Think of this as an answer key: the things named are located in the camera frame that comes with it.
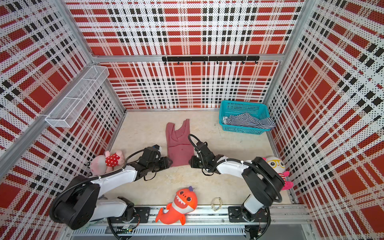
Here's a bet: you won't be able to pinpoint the maroon tank top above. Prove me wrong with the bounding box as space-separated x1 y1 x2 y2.
166 119 194 167

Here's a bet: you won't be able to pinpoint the striped black white tank top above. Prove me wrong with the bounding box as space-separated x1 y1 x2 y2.
223 113 276 130

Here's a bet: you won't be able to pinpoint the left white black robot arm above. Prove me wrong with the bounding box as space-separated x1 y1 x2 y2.
49 145 173 230

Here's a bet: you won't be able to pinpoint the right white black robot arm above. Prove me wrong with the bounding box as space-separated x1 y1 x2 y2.
188 134 285 222

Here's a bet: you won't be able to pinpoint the red shark plush toy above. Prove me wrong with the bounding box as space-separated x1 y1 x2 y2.
155 186 198 226

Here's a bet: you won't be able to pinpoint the pink plush toy red dress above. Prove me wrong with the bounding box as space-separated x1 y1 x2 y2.
90 151 125 176

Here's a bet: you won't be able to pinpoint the white plush toy yellow glasses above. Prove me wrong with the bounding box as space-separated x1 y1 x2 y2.
263 156 294 191

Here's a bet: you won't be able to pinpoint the teal plastic basket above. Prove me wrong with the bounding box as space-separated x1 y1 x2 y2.
219 101 276 135

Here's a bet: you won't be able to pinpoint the clear plastic ring loop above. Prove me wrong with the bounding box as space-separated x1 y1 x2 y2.
210 197 223 212

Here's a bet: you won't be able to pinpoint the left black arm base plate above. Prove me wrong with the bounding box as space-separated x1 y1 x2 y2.
109 207 151 224

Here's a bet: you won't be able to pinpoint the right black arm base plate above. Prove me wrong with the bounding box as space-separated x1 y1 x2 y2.
228 206 269 223

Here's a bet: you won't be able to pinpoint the white wire mesh shelf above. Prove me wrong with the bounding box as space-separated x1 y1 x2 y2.
45 66 109 128

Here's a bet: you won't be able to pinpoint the aluminium front rail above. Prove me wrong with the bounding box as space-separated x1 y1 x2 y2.
64 204 314 238

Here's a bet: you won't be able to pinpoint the black wall hook rail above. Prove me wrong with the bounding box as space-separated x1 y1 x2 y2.
162 56 260 64

